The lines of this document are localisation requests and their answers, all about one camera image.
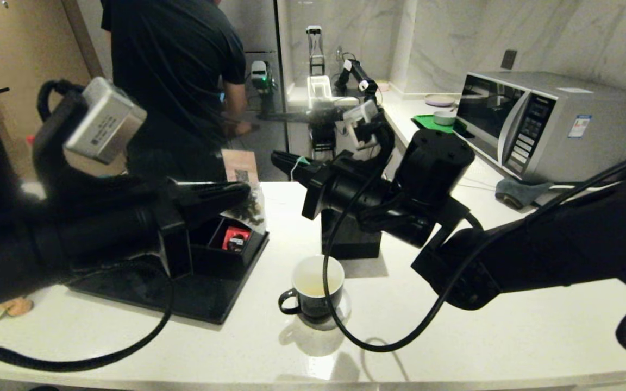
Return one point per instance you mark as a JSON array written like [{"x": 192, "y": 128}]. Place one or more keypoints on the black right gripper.
[{"x": 351, "y": 193}]

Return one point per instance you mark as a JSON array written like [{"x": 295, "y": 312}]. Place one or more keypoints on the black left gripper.
[{"x": 123, "y": 233}]

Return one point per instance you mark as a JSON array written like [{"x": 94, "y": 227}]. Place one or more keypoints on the black background robot arm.
[{"x": 359, "y": 73}]

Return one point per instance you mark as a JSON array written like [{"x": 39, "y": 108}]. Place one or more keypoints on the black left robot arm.
[{"x": 3, "y": 239}]

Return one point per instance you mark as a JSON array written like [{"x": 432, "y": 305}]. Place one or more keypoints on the black stool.
[{"x": 323, "y": 138}]

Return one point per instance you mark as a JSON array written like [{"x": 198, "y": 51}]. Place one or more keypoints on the brown QR code sign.
[{"x": 239, "y": 165}]

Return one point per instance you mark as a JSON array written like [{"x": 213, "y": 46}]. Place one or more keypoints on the black compartment organizer box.
[{"x": 220, "y": 260}]

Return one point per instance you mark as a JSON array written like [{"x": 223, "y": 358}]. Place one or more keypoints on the white dish rack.
[{"x": 318, "y": 91}]

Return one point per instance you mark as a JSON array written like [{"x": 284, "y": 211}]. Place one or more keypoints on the black tissue box white lid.
[{"x": 354, "y": 241}]

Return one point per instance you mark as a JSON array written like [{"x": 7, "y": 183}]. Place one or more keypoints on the black serving tray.
[{"x": 204, "y": 301}]

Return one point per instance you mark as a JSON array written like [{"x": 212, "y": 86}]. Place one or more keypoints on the grey device with green light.
[{"x": 260, "y": 76}]

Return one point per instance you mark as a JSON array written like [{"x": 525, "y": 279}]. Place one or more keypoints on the chrome metal stand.
[{"x": 315, "y": 50}]

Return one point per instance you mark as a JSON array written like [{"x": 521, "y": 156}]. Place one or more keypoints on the person in black shirt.
[{"x": 177, "y": 81}]

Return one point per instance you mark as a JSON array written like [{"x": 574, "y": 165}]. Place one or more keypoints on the black mug white inside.
[{"x": 305, "y": 301}]

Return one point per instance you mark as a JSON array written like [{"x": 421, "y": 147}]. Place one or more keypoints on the green tray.
[{"x": 427, "y": 122}]

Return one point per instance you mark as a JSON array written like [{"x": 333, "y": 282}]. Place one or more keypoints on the grey steel refrigerator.
[{"x": 261, "y": 27}]

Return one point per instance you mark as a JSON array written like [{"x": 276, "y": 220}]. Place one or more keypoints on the small grey bowl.
[{"x": 444, "y": 118}]

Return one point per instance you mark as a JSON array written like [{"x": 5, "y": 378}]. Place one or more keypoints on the pale pink plate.
[{"x": 439, "y": 101}]

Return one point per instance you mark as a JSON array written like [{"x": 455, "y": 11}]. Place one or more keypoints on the grey oven mitt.
[{"x": 514, "y": 193}]

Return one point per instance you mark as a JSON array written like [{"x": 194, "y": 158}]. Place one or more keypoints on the silver microwave oven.
[{"x": 584, "y": 136}]

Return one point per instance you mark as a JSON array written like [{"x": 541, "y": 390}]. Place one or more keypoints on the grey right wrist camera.
[{"x": 361, "y": 122}]

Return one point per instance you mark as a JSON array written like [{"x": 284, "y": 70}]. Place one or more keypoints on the dark wall socket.
[{"x": 507, "y": 60}]

